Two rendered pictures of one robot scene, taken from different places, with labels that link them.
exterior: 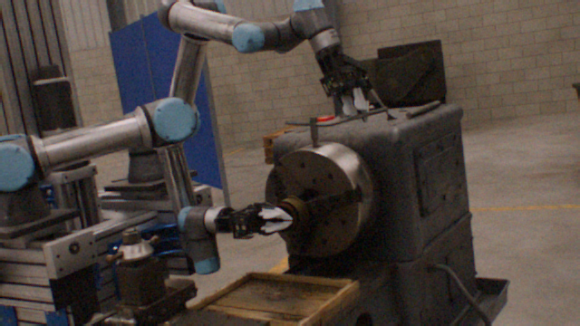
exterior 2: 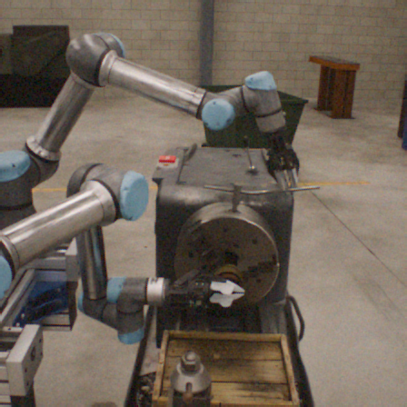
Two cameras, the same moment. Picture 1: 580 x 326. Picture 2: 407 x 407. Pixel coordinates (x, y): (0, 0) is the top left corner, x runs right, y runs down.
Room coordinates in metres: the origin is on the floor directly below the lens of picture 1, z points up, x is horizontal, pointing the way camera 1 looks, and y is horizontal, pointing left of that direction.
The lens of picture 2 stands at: (0.63, 0.81, 1.80)
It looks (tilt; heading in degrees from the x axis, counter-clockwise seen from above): 20 degrees down; 326
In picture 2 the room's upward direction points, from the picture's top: 2 degrees clockwise
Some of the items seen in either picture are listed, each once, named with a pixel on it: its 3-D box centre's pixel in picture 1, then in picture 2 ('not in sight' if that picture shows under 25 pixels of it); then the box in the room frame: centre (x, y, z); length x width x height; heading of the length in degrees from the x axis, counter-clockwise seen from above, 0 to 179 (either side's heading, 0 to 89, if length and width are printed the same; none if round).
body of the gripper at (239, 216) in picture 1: (241, 221); (187, 293); (1.66, 0.17, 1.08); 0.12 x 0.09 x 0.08; 55
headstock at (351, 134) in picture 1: (375, 175); (220, 214); (2.12, -0.27, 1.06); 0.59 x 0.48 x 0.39; 145
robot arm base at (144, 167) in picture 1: (148, 163); (14, 214); (2.13, 0.49, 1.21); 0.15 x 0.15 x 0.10
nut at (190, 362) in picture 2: (130, 234); (190, 360); (1.32, 0.37, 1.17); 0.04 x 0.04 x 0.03
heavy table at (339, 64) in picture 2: not in sight; (330, 84); (7.76, -6.84, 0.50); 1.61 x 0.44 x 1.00; 155
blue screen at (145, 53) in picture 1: (158, 105); not in sight; (8.42, 1.68, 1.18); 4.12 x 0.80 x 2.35; 27
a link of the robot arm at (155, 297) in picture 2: (219, 218); (157, 291); (1.71, 0.23, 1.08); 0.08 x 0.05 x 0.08; 145
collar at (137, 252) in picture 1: (133, 249); (190, 373); (1.32, 0.37, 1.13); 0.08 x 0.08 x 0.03
